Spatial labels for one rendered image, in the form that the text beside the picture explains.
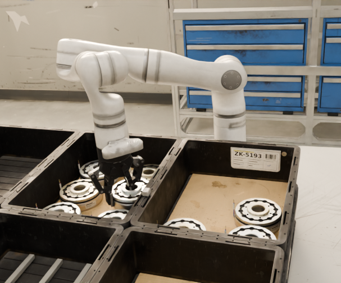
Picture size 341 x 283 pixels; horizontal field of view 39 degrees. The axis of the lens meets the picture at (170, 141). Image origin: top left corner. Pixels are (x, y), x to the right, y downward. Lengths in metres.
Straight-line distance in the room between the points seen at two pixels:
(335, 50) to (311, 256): 1.82
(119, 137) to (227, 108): 0.40
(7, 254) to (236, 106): 0.70
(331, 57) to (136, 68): 1.79
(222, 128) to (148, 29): 2.62
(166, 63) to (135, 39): 2.71
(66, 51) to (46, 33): 3.00
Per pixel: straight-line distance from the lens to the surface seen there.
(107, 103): 1.01
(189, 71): 1.27
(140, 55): 1.27
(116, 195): 1.13
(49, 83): 4.43
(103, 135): 1.03
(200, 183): 1.24
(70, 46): 1.28
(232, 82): 1.29
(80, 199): 1.18
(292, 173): 1.09
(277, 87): 2.95
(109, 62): 0.99
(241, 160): 1.24
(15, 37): 4.45
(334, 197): 1.45
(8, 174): 1.44
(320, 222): 1.35
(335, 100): 2.98
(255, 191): 1.21
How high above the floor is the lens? 1.47
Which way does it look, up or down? 26 degrees down
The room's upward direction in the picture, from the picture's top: 5 degrees counter-clockwise
